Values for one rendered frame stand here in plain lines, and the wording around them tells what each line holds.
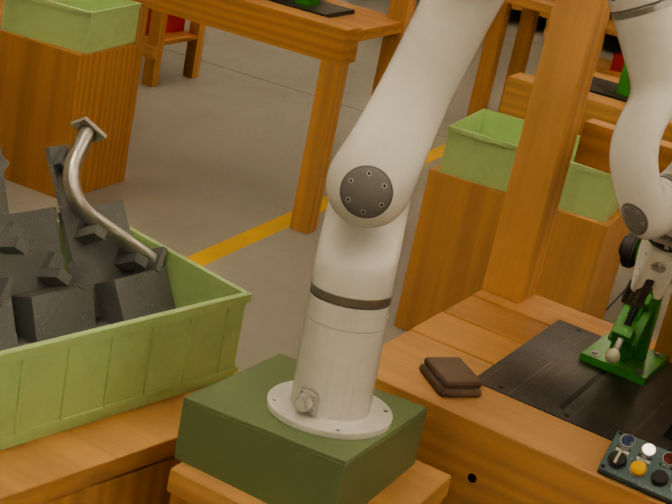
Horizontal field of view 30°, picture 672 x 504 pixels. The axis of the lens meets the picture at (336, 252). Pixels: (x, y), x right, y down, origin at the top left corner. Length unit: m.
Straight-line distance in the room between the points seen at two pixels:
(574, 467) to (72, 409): 0.80
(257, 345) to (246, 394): 2.40
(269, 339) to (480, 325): 1.92
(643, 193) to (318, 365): 0.51
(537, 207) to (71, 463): 1.13
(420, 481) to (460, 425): 0.16
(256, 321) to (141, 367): 2.38
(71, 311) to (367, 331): 0.63
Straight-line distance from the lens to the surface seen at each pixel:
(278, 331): 4.42
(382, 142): 1.68
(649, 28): 1.71
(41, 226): 2.24
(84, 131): 2.29
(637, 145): 1.70
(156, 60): 7.30
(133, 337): 2.07
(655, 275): 1.86
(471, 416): 2.10
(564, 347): 2.46
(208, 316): 2.17
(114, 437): 2.06
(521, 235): 2.63
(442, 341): 2.40
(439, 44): 1.69
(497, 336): 2.48
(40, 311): 2.18
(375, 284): 1.76
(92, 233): 2.25
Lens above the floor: 1.82
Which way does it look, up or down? 20 degrees down
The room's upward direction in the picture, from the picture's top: 12 degrees clockwise
